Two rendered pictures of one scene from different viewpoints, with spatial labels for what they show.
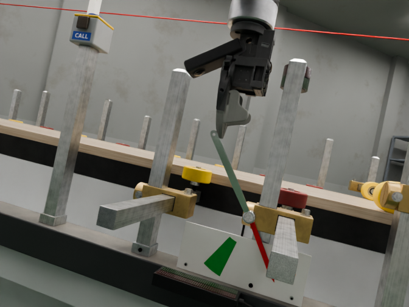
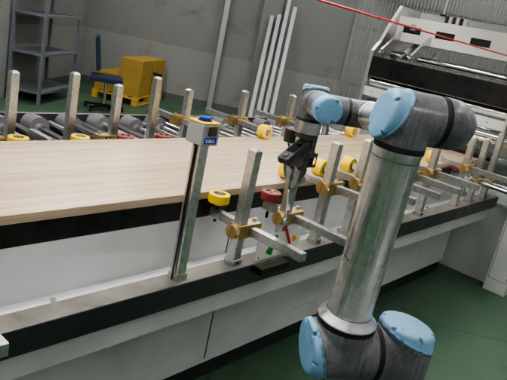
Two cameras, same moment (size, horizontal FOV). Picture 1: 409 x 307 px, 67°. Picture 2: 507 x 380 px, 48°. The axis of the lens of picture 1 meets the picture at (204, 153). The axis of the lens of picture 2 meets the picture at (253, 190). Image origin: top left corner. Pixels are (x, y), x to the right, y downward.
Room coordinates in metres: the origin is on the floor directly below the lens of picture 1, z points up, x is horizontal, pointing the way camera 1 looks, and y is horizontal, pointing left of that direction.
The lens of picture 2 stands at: (-0.04, 1.80, 1.52)
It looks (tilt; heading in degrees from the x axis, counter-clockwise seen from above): 16 degrees down; 293
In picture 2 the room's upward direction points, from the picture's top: 12 degrees clockwise
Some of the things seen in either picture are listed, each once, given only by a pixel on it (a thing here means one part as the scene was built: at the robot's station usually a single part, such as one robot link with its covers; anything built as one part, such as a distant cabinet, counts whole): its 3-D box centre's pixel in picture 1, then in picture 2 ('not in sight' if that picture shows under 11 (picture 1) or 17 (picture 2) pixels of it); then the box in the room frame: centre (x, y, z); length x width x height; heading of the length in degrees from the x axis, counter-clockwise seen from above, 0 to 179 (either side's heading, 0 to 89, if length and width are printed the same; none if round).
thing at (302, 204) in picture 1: (286, 211); (268, 203); (0.74, -0.22, 0.85); 0.08 x 0.08 x 0.11
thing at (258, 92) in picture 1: (246, 62); (303, 150); (0.59, -0.04, 1.14); 0.09 x 0.08 x 0.12; 74
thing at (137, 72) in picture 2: not in sight; (130, 77); (5.50, -5.53, 0.33); 1.13 x 0.81 x 0.67; 110
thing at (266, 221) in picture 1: (276, 220); (287, 216); (0.63, -0.17, 0.85); 0.14 x 0.06 x 0.05; 74
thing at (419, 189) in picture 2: not in sight; (391, 179); (0.42, -0.91, 0.95); 0.50 x 0.04 x 0.04; 164
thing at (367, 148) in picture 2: not in sight; (356, 191); (0.50, -0.63, 0.91); 0.04 x 0.04 x 0.48; 74
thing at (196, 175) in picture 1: (194, 187); (217, 206); (0.85, 0.01, 0.85); 0.08 x 0.08 x 0.11
